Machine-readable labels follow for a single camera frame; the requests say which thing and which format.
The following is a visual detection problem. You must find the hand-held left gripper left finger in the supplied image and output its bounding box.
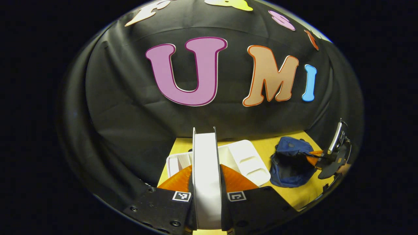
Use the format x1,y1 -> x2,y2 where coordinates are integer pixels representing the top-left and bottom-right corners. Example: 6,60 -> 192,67
122,165 -> 196,235

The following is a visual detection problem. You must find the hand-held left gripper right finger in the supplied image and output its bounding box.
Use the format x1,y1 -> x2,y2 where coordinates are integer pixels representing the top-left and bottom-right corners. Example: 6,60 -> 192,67
219,164 -> 299,234

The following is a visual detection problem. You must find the blue schoolbag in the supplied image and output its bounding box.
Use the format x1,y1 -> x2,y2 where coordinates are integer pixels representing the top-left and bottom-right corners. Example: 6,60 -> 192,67
269,136 -> 319,188

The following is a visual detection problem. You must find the white bookshelf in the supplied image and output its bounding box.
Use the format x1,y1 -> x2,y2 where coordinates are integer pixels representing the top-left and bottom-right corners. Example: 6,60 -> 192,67
166,140 -> 271,187

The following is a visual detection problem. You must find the black backdrop cloth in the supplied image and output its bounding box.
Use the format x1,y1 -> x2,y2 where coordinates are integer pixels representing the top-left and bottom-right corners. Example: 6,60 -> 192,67
57,0 -> 364,203

